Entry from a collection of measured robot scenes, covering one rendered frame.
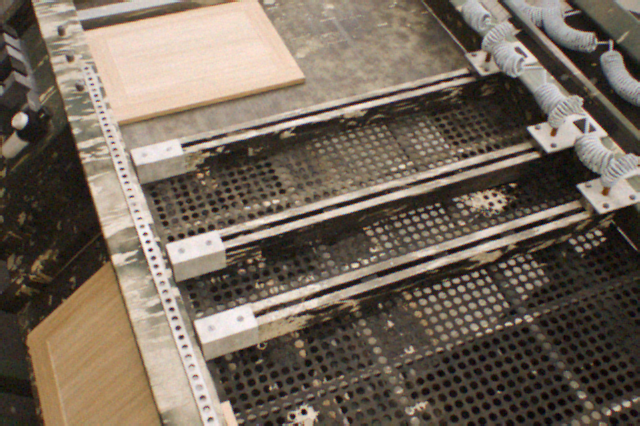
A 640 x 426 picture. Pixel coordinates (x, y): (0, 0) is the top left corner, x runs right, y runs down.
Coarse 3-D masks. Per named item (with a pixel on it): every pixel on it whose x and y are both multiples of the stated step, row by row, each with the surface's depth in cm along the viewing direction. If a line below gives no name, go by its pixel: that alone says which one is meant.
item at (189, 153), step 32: (480, 64) 223; (352, 96) 217; (384, 96) 219; (416, 96) 219; (448, 96) 224; (224, 128) 206; (256, 128) 208; (288, 128) 208; (320, 128) 213; (352, 128) 218; (160, 160) 197; (192, 160) 202; (224, 160) 207
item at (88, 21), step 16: (144, 0) 248; (160, 0) 249; (176, 0) 249; (192, 0) 251; (208, 0) 253; (224, 0) 256; (80, 16) 241; (96, 16) 242; (112, 16) 244; (128, 16) 246; (144, 16) 248
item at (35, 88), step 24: (0, 24) 229; (0, 48) 225; (24, 48) 237; (0, 72) 218; (24, 72) 220; (48, 72) 225; (0, 96) 215; (24, 96) 218; (48, 96) 220; (0, 120) 231; (24, 120) 208; (48, 120) 211; (24, 144) 213; (48, 144) 213
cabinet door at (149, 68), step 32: (256, 0) 255; (96, 32) 240; (128, 32) 240; (160, 32) 242; (192, 32) 242; (224, 32) 243; (256, 32) 244; (96, 64) 230; (128, 64) 231; (160, 64) 231; (192, 64) 232; (224, 64) 233; (256, 64) 233; (288, 64) 234; (128, 96) 221; (160, 96) 222; (192, 96) 222; (224, 96) 223
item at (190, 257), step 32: (576, 96) 195; (544, 128) 206; (576, 128) 207; (480, 160) 202; (512, 160) 203; (544, 160) 207; (352, 192) 193; (384, 192) 195; (416, 192) 194; (448, 192) 199; (256, 224) 185; (288, 224) 185; (320, 224) 187; (352, 224) 193; (192, 256) 177; (224, 256) 181; (256, 256) 186
